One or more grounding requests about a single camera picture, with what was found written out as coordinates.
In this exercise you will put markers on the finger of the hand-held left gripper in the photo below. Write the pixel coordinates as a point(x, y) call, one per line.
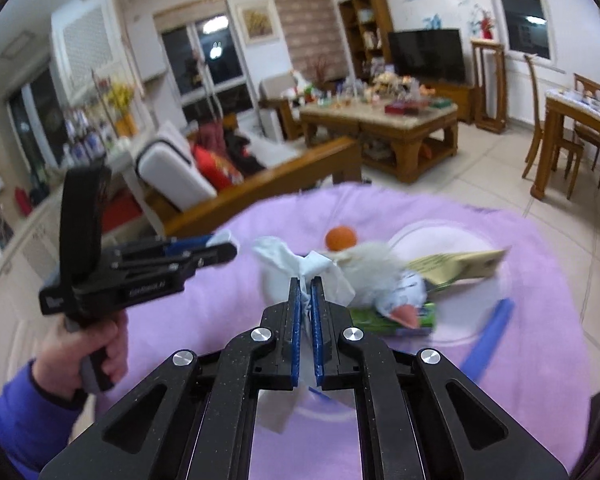
point(205, 259)
point(180, 246)

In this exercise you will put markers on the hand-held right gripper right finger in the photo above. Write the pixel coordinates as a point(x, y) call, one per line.
point(318, 335)

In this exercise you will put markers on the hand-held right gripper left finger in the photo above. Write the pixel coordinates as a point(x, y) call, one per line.
point(295, 335)

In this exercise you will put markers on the white tissue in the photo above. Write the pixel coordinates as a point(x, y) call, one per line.
point(280, 260)

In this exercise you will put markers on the person's left forearm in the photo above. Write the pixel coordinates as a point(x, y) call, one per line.
point(15, 425)

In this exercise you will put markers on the person's left hand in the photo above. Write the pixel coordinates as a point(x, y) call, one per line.
point(55, 370)

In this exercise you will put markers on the purple tablecloth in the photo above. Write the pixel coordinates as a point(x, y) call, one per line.
point(205, 310)

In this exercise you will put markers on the green snack packet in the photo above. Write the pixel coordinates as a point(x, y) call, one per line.
point(375, 321)

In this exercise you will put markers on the white sofa cushion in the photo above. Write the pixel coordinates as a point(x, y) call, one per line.
point(172, 170)

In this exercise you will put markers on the white plush goose toy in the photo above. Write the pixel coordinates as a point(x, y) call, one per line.
point(375, 275)

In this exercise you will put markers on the red patterned cushion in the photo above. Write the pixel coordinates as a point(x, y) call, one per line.
point(220, 167)

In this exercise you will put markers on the orange ball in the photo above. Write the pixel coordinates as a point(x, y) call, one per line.
point(341, 239)

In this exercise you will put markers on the wooden sofa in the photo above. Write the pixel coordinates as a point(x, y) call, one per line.
point(280, 175)

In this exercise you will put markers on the dark clothes pile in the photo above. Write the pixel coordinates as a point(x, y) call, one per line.
point(235, 145)

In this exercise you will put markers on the yellow artificial flowers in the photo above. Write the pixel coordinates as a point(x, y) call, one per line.
point(117, 97)

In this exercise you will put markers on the white plate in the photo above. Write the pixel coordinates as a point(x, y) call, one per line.
point(430, 232)

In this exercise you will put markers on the blue stick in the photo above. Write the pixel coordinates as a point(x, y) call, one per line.
point(495, 325)

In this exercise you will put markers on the wooden armchair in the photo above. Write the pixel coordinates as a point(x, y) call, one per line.
point(275, 95)

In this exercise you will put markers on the glass balcony door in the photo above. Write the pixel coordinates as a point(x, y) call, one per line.
point(215, 65)

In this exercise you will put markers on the plush toy on armchair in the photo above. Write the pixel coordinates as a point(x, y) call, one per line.
point(300, 87)

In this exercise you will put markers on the white lattice cover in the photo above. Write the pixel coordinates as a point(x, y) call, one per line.
point(90, 40)

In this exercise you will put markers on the wooden coffee table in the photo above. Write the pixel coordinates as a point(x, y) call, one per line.
point(380, 130)

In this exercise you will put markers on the yellow flower picture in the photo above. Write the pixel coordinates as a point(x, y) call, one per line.
point(257, 22)

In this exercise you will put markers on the red flat box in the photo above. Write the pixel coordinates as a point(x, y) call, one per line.
point(405, 108)

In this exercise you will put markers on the striped roller blind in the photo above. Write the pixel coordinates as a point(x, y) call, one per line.
point(305, 30)

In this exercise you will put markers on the wooden model toy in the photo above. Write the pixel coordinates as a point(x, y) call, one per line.
point(395, 82)

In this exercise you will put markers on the green flat box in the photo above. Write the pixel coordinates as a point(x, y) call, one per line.
point(441, 104)

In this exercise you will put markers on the wooden television cabinet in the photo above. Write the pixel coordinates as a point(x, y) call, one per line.
point(455, 100)

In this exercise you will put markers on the wooden bookshelf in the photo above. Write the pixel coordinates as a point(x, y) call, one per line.
point(365, 10)

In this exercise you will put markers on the black flat television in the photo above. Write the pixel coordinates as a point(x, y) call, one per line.
point(427, 55)

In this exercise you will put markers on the wooden dining chair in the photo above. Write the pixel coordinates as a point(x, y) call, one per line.
point(590, 90)
point(535, 110)

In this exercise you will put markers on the tall wooden plant stand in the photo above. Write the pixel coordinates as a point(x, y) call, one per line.
point(489, 45)

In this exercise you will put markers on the wooden dining table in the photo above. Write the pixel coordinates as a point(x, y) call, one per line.
point(585, 115)

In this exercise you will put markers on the red flower vase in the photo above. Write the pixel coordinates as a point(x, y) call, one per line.
point(486, 25)

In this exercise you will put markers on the white framed window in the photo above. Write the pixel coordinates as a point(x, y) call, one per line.
point(522, 20)

